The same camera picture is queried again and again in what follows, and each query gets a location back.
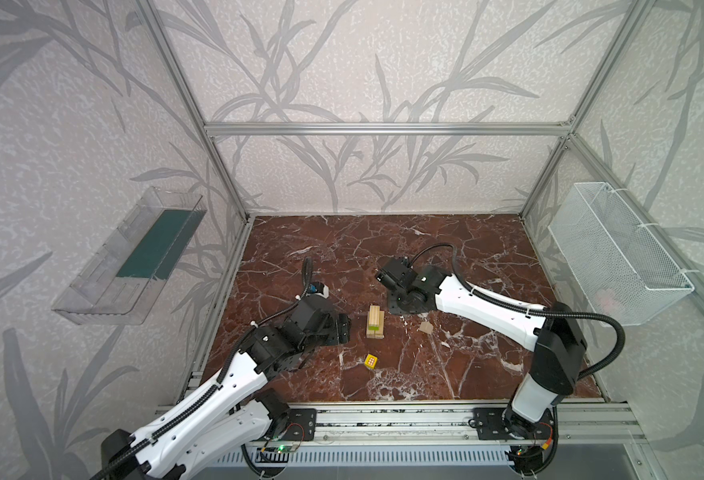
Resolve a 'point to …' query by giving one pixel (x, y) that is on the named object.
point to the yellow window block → (370, 361)
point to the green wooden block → (374, 328)
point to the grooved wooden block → (376, 316)
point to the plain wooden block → (375, 334)
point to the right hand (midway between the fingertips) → (395, 296)
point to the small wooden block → (427, 327)
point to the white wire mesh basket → (622, 266)
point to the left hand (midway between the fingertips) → (345, 316)
